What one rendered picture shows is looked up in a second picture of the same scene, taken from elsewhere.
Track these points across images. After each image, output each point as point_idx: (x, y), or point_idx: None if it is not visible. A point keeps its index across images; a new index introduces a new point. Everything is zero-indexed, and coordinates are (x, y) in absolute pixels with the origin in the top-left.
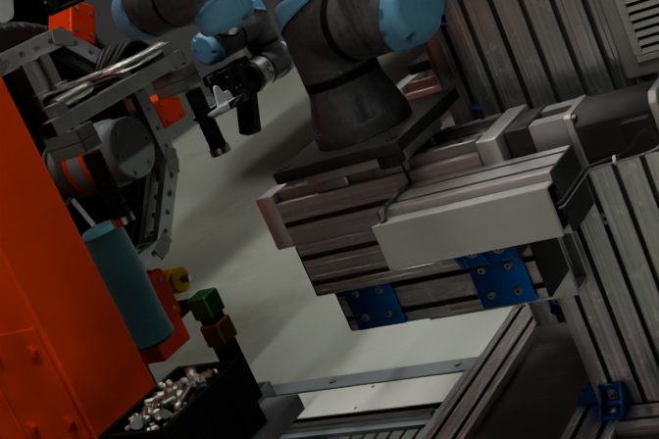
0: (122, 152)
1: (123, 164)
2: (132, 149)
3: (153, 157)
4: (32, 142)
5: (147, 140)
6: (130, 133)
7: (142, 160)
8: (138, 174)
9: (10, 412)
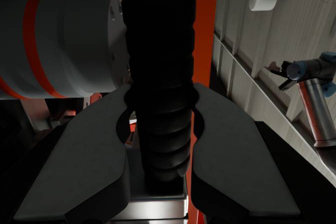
0: (125, 41)
1: (125, 25)
2: (121, 42)
3: (108, 19)
4: (212, 47)
5: (113, 52)
6: (122, 65)
7: (115, 21)
8: (117, 1)
9: None
